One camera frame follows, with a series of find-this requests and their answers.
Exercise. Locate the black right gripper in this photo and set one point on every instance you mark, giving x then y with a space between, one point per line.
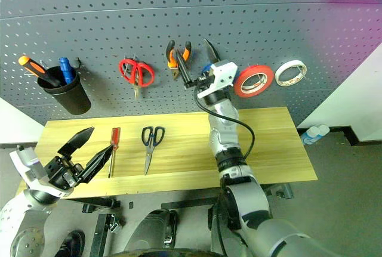
204 81

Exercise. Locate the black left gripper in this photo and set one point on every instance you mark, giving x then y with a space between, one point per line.
61 172

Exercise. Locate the wide red tape roll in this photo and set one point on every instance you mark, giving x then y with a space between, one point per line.
238 85

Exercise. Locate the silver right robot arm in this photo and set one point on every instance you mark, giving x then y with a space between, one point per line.
224 137

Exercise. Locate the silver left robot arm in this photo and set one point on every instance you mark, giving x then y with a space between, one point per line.
18 218

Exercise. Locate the grey metal pegboard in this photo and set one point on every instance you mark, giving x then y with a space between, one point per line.
191 15

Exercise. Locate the blue tape roll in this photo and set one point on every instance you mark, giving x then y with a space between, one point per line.
206 68

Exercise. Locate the black plastic cup holder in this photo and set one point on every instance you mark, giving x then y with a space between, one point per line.
71 97

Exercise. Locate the white tape roll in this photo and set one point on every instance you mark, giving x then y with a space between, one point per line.
277 75

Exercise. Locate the small black pegboard hook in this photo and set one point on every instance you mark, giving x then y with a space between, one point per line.
78 62

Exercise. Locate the black rounded wheel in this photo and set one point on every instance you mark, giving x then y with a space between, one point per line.
73 242

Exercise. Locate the orange and black screwdriver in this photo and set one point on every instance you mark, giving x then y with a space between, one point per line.
33 66

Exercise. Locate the dark grey rounded shape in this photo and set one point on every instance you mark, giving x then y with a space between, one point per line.
152 230
212 224

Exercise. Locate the black curved rim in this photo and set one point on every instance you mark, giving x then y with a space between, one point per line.
161 254

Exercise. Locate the white bottle with blue label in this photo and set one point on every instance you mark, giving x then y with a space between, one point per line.
309 137
323 129

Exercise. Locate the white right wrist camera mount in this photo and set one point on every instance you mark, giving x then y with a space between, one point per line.
224 73

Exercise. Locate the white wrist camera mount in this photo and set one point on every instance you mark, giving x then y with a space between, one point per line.
224 73
22 164

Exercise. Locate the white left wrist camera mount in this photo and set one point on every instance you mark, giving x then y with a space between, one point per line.
22 164

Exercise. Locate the black metal table frame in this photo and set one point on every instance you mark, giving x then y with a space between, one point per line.
101 233

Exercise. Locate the grey metal table bracket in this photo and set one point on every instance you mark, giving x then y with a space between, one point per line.
285 191

